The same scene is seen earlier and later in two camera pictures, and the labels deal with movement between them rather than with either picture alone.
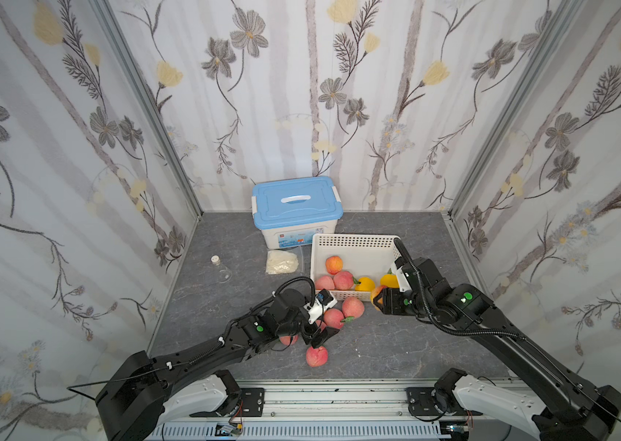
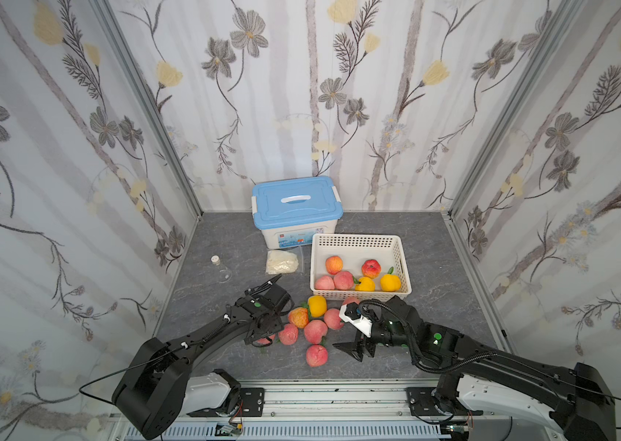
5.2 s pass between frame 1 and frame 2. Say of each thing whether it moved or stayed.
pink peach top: stayed
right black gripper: moved
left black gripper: moved
